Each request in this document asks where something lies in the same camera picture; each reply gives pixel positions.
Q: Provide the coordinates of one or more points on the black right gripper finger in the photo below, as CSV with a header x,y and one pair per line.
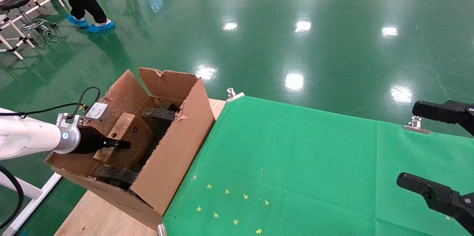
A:
x,y
437,197
437,112

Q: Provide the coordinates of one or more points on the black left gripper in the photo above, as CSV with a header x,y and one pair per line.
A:
x,y
89,141

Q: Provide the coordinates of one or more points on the small brown cardboard box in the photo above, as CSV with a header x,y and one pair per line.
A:
x,y
137,139

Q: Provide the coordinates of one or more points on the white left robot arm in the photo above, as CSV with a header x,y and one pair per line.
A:
x,y
29,136

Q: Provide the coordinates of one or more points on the large open cardboard carton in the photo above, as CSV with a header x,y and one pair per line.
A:
x,y
174,162

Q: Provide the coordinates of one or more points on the green table cloth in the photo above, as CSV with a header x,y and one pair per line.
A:
x,y
314,173

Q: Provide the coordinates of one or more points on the white pipe rack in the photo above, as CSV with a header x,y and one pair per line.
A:
x,y
11,47

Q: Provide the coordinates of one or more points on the black swivel stool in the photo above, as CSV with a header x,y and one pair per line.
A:
x,y
14,2

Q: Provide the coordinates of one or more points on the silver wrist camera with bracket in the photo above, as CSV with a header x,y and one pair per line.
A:
x,y
97,110

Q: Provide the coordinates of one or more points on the white table leg frame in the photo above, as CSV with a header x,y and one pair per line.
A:
x,y
18,188

